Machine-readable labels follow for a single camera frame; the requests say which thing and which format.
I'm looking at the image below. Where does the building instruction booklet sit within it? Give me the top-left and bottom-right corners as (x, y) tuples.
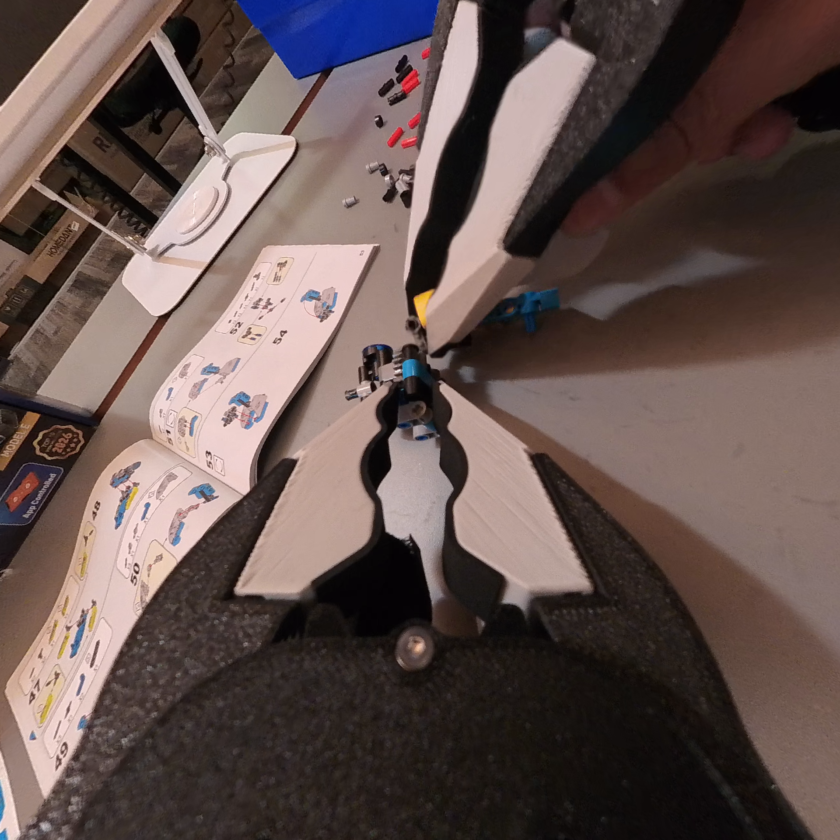
(7, 243), (379, 796)

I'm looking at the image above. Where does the grey desk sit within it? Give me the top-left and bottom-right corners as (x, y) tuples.
(0, 40), (840, 840)

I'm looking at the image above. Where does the black office chair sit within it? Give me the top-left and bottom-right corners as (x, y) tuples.
(129, 14), (208, 99)

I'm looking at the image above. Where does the blue plastic bin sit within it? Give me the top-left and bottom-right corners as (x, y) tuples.
(237, 0), (442, 80)

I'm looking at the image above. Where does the pile of loose brick parts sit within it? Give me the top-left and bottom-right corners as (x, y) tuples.
(342, 40), (437, 211)

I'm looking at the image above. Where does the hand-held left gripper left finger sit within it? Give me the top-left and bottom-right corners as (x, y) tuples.
(237, 388), (397, 607)

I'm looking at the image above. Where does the black blue brick assembly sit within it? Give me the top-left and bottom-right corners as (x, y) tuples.
(346, 339), (441, 442)

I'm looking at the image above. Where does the pale flat panel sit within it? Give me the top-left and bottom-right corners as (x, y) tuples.
(0, 0), (187, 221)

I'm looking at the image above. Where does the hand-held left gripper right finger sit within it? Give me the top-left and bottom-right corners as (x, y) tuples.
(437, 384), (594, 618)

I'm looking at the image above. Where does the yellow blue brick assembly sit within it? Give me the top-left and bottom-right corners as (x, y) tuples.
(413, 287), (563, 337)

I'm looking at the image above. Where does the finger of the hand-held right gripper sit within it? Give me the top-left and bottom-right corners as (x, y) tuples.
(405, 0), (494, 300)
(423, 37), (597, 347)

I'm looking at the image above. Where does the dark blue toy set box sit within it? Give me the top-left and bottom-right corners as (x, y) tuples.
(0, 388), (101, 573)

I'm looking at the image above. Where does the person's right hand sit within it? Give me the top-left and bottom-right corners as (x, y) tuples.
(565, 0), (840, 237)

